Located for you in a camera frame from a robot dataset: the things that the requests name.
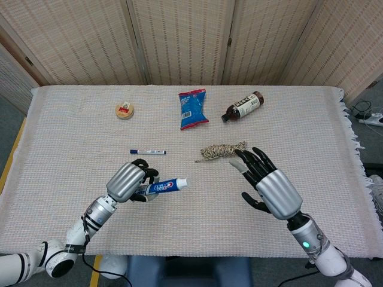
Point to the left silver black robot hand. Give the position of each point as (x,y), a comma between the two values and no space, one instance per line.
(131,180)

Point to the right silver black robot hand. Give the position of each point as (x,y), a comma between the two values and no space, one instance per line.
(269,185)

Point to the blue white toothpaste tube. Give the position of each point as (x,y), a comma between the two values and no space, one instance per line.
(163,186)

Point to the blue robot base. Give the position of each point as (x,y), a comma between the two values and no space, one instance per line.
(188,270)

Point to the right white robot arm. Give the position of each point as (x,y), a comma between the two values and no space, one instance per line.
(323,251)

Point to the white round robot shoulder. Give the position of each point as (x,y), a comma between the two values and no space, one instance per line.
(115,264)

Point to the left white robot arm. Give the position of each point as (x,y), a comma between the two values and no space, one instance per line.
(68,239)

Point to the blue white marker pen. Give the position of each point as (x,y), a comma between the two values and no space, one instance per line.
(147,152)

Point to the round tan tin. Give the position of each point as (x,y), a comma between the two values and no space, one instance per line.
(125,110)

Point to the white woven tablecloth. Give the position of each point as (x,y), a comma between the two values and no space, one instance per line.
(191,125)

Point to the brown bottle with label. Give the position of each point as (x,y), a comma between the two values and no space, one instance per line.
(243,106)

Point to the blue red snack bag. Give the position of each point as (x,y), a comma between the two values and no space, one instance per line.
(192,109)

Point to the white sneaker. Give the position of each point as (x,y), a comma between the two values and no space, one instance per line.
(377,188)

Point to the white power strip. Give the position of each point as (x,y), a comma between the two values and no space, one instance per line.
(372,118)

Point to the beige folding screen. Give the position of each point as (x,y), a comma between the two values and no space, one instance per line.
(191,39)

